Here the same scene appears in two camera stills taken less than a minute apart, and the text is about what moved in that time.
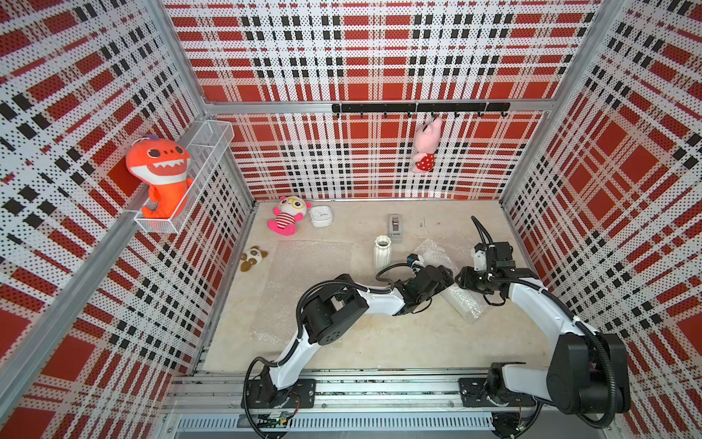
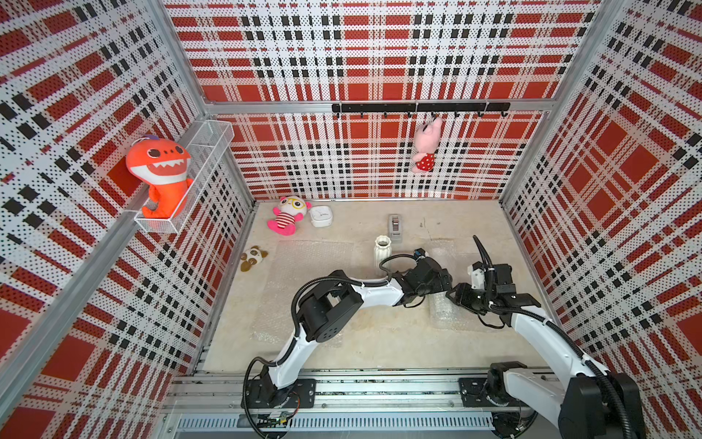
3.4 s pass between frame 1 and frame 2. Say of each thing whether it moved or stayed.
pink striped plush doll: stayed
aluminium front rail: stayed
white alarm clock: stayed
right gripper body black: moved
